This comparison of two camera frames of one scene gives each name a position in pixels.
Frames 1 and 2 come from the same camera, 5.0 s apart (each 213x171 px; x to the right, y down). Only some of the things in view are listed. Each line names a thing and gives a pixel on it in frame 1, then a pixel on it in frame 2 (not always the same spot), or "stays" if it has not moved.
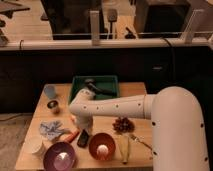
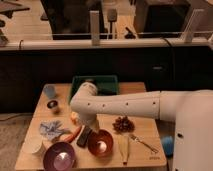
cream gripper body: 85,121 to 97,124
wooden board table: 112,143 stays
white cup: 32,144 stays
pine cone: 123,124 stays
